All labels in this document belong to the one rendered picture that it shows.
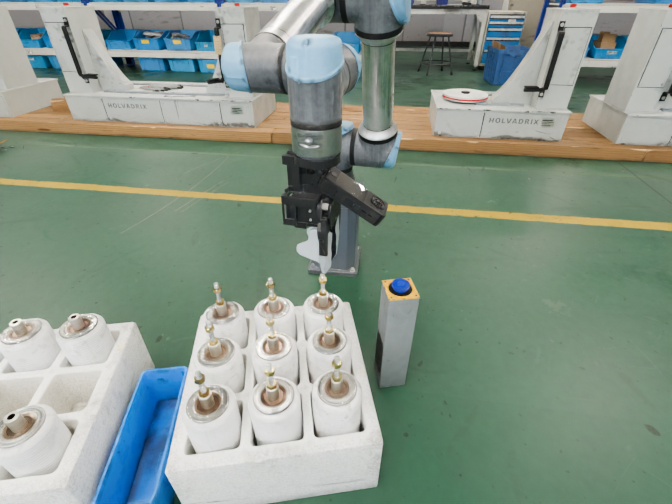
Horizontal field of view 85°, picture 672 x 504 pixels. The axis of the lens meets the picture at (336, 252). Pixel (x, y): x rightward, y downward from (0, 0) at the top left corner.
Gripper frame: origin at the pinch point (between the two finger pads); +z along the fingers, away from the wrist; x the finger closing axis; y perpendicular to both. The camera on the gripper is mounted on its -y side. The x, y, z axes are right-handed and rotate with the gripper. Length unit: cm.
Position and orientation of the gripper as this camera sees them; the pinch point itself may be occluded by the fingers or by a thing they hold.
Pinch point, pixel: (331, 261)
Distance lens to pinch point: 67.1
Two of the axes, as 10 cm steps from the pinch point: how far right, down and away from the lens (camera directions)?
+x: -2.5, 5.5, -7.9
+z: 0.0, 8.2, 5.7
